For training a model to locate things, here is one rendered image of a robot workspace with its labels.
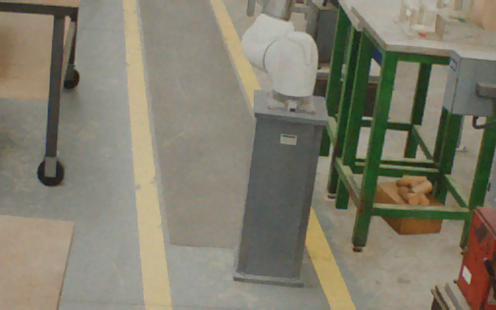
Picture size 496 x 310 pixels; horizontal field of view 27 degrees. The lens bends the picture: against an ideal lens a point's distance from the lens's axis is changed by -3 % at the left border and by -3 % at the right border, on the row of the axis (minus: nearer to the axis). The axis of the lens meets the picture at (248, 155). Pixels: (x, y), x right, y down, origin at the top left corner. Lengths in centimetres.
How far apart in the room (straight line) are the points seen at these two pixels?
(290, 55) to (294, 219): 63
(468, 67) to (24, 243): 169
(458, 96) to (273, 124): 78
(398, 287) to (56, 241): 221
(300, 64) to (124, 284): 106
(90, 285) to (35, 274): 182
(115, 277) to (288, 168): 79
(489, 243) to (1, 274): 176
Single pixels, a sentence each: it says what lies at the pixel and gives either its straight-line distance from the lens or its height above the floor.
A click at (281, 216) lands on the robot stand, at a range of 403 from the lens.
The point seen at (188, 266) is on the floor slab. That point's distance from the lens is 421.
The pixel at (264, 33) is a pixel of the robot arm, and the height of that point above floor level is 94.
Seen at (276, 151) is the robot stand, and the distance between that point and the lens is 393.
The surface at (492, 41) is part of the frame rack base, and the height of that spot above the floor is 95.
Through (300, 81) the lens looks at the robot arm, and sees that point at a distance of 389.
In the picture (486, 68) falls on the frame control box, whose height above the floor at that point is 109.
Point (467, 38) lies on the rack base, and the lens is 440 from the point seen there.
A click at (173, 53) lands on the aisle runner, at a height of 0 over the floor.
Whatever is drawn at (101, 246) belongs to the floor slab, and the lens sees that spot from 430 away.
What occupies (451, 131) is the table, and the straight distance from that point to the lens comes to 486.
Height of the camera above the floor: 196
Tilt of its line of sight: 21 degrees down
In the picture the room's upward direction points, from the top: 7 degrees clockwise
